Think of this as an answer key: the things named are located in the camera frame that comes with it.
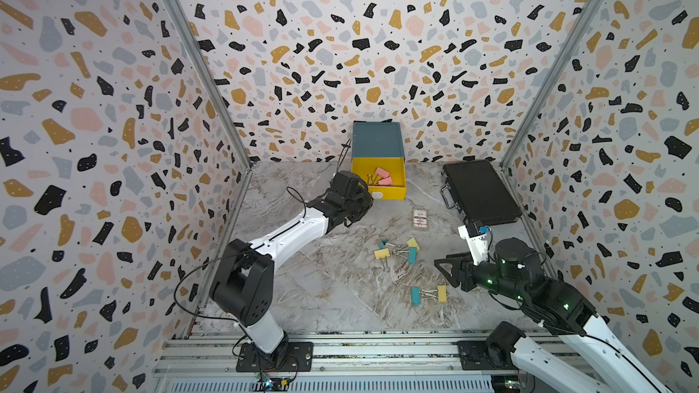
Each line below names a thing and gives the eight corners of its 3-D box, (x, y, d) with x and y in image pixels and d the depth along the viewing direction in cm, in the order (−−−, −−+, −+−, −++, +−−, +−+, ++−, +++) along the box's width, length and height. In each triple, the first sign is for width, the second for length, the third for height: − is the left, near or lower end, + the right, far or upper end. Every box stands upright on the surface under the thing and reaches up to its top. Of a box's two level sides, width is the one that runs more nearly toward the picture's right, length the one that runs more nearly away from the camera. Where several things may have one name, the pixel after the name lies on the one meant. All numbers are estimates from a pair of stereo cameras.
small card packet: (413, 227, 104) (414, 224, 102) (411, 212, 109) (412, 208, 107) (427, 227, 104) (428, 224, 102) (425, 212, 109) (425, 208, 107)
